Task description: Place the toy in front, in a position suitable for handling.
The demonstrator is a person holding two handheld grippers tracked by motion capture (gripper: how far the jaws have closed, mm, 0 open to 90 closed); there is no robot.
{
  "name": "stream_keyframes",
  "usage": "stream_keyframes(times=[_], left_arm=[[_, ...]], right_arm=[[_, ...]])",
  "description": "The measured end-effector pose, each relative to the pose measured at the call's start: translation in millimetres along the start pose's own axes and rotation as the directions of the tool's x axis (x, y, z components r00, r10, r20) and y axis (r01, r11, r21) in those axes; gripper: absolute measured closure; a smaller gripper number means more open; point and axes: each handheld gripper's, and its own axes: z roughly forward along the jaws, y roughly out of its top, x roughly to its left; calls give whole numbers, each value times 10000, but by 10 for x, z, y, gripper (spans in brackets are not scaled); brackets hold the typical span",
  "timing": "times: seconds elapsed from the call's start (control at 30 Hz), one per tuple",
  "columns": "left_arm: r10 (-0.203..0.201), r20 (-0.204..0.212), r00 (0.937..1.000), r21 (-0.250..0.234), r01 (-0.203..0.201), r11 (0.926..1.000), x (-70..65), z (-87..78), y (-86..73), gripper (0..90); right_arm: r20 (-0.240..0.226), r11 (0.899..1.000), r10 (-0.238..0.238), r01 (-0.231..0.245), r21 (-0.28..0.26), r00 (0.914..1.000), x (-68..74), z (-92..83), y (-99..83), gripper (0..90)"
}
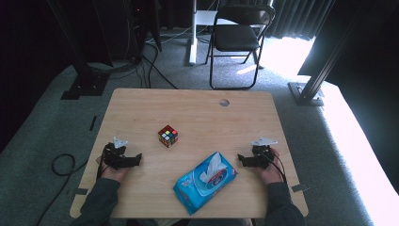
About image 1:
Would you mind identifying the looped black floor cable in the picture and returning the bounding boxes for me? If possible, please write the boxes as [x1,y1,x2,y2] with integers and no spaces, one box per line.
[36,153,90,226]

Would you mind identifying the dark pleated curtain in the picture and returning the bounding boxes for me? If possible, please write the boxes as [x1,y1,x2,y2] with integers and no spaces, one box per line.
[271,0,337,41]

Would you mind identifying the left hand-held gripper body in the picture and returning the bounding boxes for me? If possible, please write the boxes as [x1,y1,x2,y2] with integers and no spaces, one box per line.
[102,137,135,171]

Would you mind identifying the white floor cable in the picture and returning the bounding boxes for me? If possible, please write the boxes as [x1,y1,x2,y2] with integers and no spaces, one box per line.
[145,26,193,45]

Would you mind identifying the person's right hand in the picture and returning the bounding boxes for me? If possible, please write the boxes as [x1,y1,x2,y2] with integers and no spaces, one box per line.
[252,148,285,186]

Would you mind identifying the blue wet wipes pack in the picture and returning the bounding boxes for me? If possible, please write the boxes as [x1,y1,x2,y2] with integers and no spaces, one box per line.
[172,152,238,217]

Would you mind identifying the right hand-held gripper cable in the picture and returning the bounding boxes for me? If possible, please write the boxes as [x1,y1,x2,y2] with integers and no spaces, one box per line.
[260,149,288,185]

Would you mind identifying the black folding chair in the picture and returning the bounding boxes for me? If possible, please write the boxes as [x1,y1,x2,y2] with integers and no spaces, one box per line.
[205,4,277,91]

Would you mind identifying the colourful puzzle cube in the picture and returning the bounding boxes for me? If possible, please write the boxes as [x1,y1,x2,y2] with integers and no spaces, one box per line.
[157,124,179,149]

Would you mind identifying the black metal stand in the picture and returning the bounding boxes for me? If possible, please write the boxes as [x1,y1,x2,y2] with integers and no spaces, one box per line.
[46,0,111,101]
[287,0,368,107]

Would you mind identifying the hand-held gripper cable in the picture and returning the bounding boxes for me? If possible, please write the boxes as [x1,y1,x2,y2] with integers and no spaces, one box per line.
[260,149,288,185]
[96,147,111,181]

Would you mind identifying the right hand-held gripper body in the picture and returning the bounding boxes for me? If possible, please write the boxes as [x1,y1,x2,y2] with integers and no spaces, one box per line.
[248,137,279,169]

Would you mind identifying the dark equipment rack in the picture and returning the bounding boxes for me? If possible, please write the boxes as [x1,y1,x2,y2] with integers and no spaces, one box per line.
[112,0,163,62]

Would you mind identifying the black curtain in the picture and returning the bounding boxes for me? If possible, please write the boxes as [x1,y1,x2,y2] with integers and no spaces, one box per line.
[297,0,399,192]
[0,0,114,153]

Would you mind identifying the person's left hand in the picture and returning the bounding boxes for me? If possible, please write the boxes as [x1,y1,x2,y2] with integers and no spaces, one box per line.
[96,155,131,183]

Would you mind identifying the left hand-held gripper cable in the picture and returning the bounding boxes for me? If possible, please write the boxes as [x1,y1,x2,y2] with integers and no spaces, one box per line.
[96,147,111,181]

